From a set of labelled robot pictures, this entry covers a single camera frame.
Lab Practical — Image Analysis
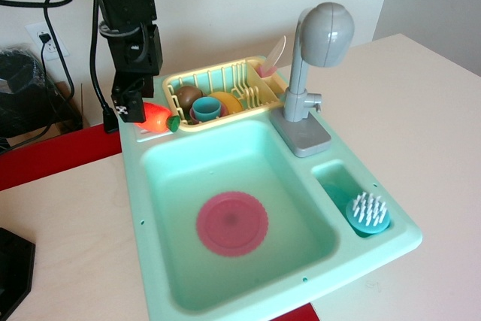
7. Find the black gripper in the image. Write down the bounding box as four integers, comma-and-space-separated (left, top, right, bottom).
107, 24, 163, 123

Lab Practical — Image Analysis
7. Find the orange toy carrot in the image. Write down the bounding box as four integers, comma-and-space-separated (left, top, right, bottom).
135, 102, 180, 134

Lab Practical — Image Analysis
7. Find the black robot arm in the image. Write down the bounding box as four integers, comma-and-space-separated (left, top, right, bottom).
1, 0, 163, 123

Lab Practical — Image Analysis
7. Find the orange toy plate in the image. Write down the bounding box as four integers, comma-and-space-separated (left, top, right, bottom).
209, 91, 244, 114

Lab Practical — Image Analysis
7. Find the pink toy plate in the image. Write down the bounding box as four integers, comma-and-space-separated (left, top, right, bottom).
196, 191, 269, 257

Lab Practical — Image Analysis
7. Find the teal toy cup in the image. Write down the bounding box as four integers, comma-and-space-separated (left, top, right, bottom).
192, 96, 221, 122

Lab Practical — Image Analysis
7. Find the pink toy cup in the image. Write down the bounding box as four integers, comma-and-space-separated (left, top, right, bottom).
189, 102, 229, 125

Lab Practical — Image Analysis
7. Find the black bin with bag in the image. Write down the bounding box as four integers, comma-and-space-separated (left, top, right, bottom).
1, 48, 68, 138

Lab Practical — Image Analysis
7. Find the yellow dish rack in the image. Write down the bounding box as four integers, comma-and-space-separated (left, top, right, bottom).
160, 56, 287, 132

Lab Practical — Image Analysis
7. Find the pink toy knife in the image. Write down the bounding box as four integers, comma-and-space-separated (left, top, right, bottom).
256, 35, 286, 77

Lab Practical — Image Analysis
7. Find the mint green toy sink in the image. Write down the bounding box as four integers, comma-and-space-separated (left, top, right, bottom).
115, 53, 423, 321

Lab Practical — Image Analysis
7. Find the black object at corner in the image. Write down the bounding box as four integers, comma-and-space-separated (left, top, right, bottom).
1, 228, 35, 320

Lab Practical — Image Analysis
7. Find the grey toy faucet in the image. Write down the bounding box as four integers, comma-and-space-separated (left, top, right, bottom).
270, 2, 355, 159

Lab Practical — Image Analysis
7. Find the teal scrub brush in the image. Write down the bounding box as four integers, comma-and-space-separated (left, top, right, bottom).
345, 192, 391, 235

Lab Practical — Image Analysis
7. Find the white wall outlet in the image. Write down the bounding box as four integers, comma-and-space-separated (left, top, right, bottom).
25, 21, 70, 61

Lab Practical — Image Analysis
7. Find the black power cord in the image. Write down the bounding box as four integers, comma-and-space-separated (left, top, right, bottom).
0, 0, 76, 145

